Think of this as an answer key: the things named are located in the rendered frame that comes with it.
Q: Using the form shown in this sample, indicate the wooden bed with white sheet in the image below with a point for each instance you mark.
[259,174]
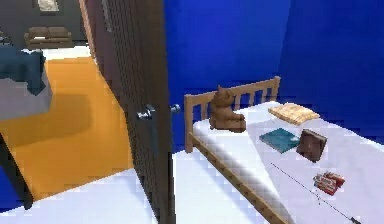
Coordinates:
[350,173]

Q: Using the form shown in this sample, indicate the grey bed with blue blanket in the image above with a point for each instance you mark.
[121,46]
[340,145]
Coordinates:
[20,83]

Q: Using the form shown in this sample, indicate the brown teddy bear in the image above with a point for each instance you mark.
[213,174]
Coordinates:
[224,113]

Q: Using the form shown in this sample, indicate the dark brown room door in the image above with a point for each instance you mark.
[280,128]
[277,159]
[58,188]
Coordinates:
[140,83]

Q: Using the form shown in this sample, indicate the teal book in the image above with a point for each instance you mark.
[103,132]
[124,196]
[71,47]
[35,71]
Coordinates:
[279,140]

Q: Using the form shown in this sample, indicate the yellow pillow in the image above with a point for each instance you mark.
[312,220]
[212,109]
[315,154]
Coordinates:
[294,113]

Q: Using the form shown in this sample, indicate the brown book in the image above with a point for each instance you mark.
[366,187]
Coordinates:
[311,145]

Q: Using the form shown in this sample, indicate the thin black rod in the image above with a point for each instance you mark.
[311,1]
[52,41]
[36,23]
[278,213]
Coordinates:
[310,190]

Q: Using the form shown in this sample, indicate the brown sofa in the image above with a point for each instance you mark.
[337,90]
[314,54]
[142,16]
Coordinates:
[48,36]

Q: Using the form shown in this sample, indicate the framed wall picture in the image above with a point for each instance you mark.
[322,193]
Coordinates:
[48,4]

